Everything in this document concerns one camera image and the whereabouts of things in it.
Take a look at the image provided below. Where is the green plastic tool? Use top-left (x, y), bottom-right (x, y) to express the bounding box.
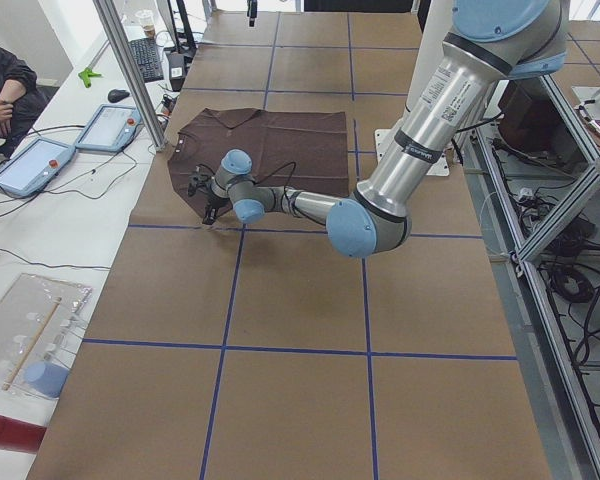
top-left (78, 67), bottom-right (102, 88)

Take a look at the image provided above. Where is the aluminium frame structure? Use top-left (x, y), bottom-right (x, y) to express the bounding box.
top-left (460, 64), bottom-right (600, 479)

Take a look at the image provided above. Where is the blue teach pendant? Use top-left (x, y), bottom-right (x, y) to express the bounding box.
top-left (0, 138), bottom-right (76, 198)
top-left (74, 104), bottom-right (141, 153)

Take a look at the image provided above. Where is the person in black jacket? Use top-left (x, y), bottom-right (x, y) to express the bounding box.
top-left (0, 47), bottom-right (49, 157)

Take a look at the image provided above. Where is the black keyboard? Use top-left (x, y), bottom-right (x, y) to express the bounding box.
top-left (128, 38), bottom-right (164, 82)

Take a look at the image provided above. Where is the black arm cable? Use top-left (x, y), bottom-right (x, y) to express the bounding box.
top-left (252, 160), bottom-right (331, 221)

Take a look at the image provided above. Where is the black computer mouse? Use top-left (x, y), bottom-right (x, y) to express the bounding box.
top-left (107, 89), bottom-right (130, 103)

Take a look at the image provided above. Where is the clear plastic bag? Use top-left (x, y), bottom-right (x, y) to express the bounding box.
top-left (0, 274), bottom-right (92, 399)

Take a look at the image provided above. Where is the far blue teach pendant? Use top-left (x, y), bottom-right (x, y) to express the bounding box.
top-left (74, 104), bottom-right (141, 153)

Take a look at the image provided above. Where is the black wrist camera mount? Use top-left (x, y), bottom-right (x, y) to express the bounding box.
top-left (187, 165), bottom-right (214, 197)

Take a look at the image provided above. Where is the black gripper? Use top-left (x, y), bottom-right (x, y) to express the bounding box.
top-left (202, 176), bottom-right (229, 224)

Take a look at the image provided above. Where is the wooden stick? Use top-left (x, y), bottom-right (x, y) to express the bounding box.
top-left (1, 297), bottom-right (62, 391)

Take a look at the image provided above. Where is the near blue teach pendant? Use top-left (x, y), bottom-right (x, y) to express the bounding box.
top-left (0, 138), bottom-right (76, 198)

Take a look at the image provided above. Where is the light blue cup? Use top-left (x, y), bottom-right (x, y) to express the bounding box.
top-left (24, 361), bottom-right (69, 398)

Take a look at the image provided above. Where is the paper coffee cup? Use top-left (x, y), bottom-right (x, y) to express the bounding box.
top-left (135, 9), bottom-right (156, 39)

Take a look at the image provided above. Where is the red cylinder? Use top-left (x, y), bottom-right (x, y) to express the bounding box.
top-left (0, 415), bottom-right (46, 454)

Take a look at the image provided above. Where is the dark brown t-shirt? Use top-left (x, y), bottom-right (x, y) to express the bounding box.
top-left (168, 108), bottom-right (349, 215)

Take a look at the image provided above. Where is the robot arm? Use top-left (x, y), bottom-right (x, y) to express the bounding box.
top-left (203, 0), bottom-right (569, 258)

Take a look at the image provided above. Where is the black power box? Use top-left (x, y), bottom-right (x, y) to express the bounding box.
top-left (498, 79), bottom-right (573, 153)

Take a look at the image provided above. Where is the aluminium profile post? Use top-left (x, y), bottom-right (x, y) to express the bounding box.
top-left (93, 0), bottom-right (167, 152)

